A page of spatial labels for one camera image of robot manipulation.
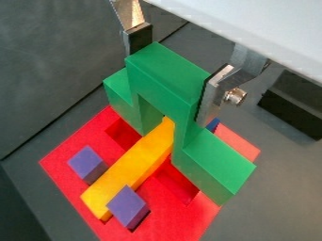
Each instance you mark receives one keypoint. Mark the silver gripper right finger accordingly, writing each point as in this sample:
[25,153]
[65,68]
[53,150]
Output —
[222,85]

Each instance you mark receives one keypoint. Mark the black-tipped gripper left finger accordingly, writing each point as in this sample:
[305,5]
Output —
[136,31]

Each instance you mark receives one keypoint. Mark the green U-shaped block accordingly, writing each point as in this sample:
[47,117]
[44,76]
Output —
[159,85]

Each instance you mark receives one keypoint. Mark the black channel fixture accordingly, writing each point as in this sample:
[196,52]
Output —
[294,100]

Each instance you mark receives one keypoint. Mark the red base board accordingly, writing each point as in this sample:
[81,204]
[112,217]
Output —
[182,211]

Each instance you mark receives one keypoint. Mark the yellow bar block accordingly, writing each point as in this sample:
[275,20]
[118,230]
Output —
[131,170]

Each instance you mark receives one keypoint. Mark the dark blue post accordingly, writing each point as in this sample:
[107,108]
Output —
[212,125]

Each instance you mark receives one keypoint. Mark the purple post left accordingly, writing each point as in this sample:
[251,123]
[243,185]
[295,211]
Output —
[87,165]

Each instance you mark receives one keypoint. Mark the purple post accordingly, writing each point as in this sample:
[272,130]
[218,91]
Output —
[87,165]
[128,208]

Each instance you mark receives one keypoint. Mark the purple post right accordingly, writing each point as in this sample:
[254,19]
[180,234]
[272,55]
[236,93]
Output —
[128,208]

